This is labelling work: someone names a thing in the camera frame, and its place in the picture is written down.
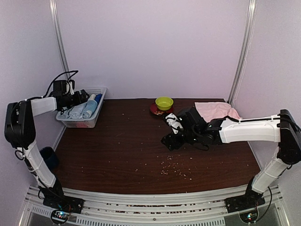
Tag dark blue mug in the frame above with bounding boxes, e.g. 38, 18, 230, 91
40, 146, 59, 170

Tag dark blue rolled towel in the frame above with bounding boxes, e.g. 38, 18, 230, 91
94, 94, 103, 104

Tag white plastic basket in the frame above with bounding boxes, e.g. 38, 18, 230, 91
56, 87, 107, 128

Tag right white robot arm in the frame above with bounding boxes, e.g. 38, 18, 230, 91
161, 107, 301, 212

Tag pink towel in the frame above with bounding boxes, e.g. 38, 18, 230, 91
195, 102, 241, 122

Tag white rolled towel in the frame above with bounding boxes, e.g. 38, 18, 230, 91
89, 94, 96, 100

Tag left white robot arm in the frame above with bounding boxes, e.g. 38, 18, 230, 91
4, 81, 89, 213

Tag red floral plate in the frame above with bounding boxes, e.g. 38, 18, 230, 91
150, 103, 174, 116

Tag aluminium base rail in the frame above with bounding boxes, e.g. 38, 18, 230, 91
17, 186, 292, 226

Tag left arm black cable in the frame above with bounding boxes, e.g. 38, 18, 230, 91
44, 69, 79, 97

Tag right aluminium frame post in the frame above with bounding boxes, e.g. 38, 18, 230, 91
228, 0, 257, 106

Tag light blue rolled towel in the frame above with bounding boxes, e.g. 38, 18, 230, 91
57, 103, 86, 119

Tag blue polka dot towel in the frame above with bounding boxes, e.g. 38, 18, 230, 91
82, 100, 98, 119

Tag green plastic bowl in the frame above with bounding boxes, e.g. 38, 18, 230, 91
155, 97, 174, 111

